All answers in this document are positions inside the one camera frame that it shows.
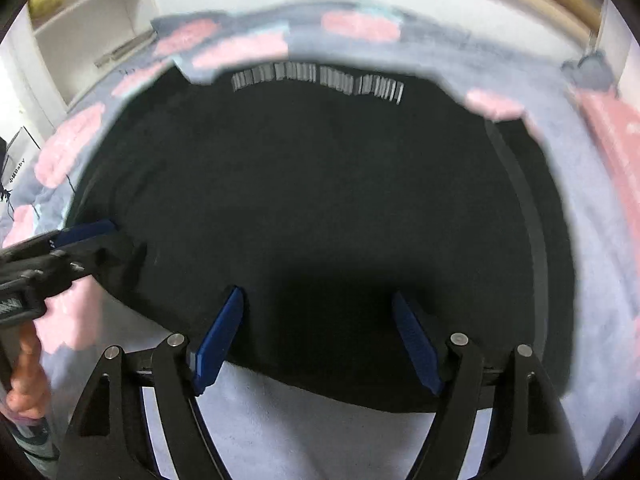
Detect black garment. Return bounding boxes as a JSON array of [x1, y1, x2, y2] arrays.
[[67, 63, 575, 413]]

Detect left hand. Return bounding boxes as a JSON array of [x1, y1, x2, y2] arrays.
[[6, 321, 50, 420]]

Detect white shelf unit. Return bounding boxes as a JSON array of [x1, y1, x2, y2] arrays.
[[8, 0, 157, 122]]

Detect pink pillow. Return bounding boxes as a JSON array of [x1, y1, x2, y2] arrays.
[[569, 84, 640, 261]]

